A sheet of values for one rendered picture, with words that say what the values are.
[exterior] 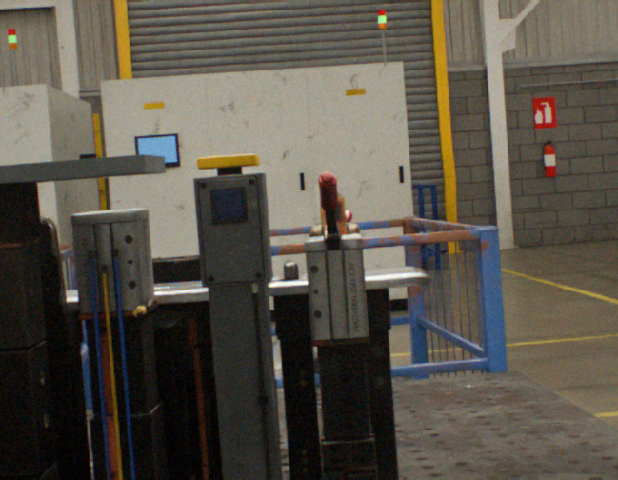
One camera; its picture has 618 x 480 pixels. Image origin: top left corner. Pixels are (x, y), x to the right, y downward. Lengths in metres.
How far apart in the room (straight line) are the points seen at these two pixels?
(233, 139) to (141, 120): 0.74
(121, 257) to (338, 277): 0.25
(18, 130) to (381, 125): 2.84
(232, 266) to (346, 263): 0.20
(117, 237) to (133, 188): 8.09
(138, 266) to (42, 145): 8.14
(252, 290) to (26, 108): 8.37
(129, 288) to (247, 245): 0.22
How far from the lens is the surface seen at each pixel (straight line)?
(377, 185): 9.59
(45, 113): 9.51
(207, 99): 9.49
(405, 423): 2.08
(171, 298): 1.50
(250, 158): 1.21
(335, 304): 1.37
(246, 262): 1.21
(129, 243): 1.38
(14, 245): 1.24
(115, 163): 1.19
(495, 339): 3.54
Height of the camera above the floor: 1.13
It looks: 3 degrees down
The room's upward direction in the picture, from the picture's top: 4 degrees counter-clockwise
